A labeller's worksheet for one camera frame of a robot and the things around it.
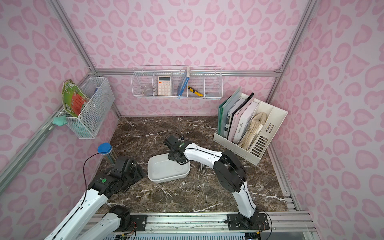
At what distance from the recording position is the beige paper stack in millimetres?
876

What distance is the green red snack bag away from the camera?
69 centimetres

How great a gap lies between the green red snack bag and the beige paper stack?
2.88 feet
